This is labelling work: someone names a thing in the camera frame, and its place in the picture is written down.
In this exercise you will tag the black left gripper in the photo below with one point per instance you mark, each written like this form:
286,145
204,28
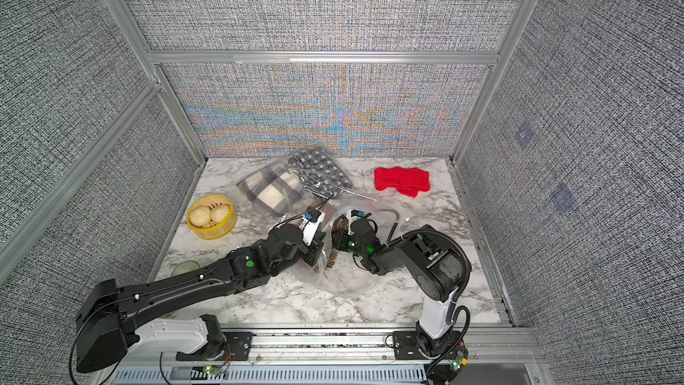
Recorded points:
315,247

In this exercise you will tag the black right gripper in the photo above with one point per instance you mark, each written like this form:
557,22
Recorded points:
338,241

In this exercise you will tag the brown striped fringed scarf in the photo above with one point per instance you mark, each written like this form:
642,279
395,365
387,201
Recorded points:
322,238

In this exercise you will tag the clear plastic vacuum bag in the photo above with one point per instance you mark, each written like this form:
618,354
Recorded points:
345,278

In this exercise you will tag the red knitted scarf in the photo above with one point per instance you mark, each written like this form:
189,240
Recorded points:
409,182

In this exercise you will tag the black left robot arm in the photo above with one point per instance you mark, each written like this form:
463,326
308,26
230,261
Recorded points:
110,315

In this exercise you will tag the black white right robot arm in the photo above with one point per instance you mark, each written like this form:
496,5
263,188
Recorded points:
435,261

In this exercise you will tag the grey cream plaid scarf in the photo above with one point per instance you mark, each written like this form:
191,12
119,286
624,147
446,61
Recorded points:
273,188

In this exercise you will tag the black white houndstooth scarf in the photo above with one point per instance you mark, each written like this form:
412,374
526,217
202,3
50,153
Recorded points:
319,172

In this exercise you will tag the white steamed bun right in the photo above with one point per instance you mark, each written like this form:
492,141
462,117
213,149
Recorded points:
220,213

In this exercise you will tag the white steamed bun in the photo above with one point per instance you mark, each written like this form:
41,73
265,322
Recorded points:
200,216
220,213

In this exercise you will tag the yellow rimmed bamboo steamer basket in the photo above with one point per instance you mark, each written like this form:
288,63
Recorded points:
212,232

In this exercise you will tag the white steamed bun left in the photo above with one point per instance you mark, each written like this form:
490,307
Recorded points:
200,216

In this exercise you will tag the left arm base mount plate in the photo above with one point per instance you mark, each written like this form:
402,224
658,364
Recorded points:
221,347

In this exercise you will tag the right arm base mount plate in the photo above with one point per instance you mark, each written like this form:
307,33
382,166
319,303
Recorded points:
414,345

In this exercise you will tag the aluminium front rail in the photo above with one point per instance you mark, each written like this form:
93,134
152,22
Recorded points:
372,344

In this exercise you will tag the aluminium frame corner post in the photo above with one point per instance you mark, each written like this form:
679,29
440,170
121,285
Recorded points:
137,43

